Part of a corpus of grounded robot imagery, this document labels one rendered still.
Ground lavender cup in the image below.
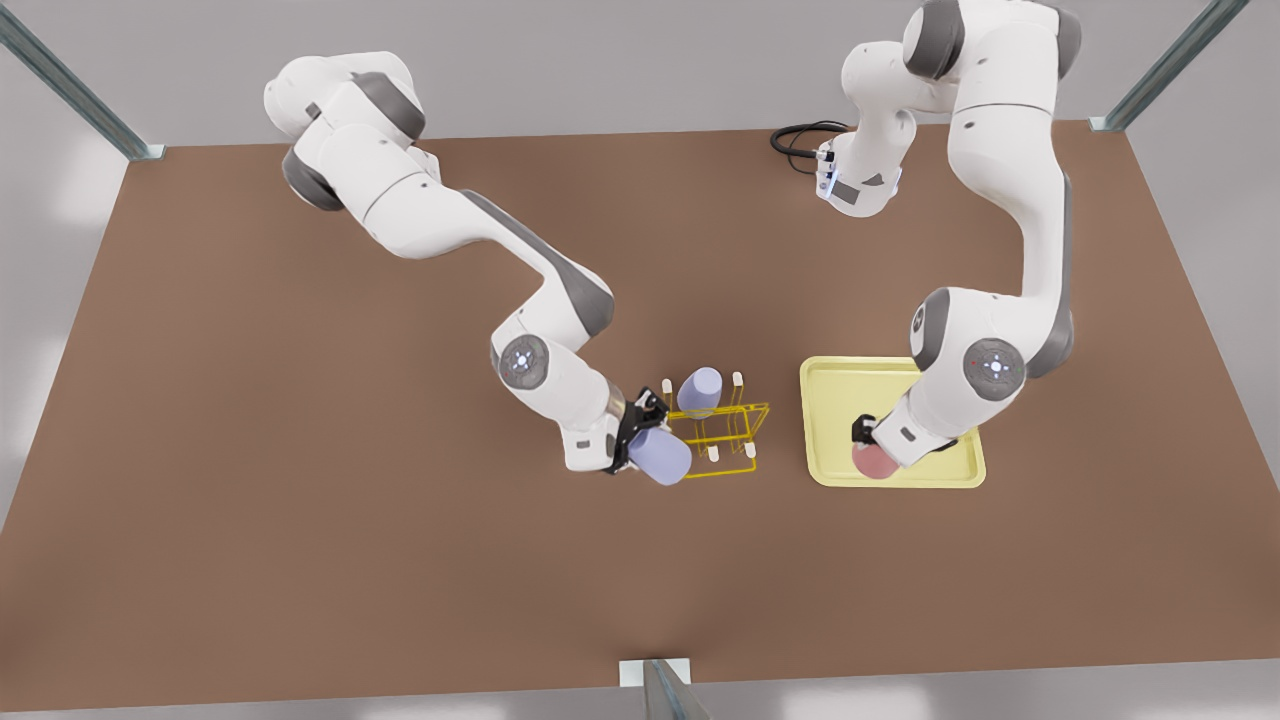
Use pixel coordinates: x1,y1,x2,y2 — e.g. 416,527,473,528
677,367,724,417
628,427,694,487

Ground black cable loop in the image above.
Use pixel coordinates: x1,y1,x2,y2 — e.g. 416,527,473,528
770,121,851,175

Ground yellow wire cup rack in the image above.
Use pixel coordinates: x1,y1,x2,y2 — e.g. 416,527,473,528
661,372,771,482

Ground silver frame post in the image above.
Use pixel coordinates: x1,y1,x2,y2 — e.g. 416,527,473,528
0,5,165,162
1089,0,1251,134
619,658,711,720

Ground pale yellow tray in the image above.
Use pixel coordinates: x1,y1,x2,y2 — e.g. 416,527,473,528
799,356,987,490

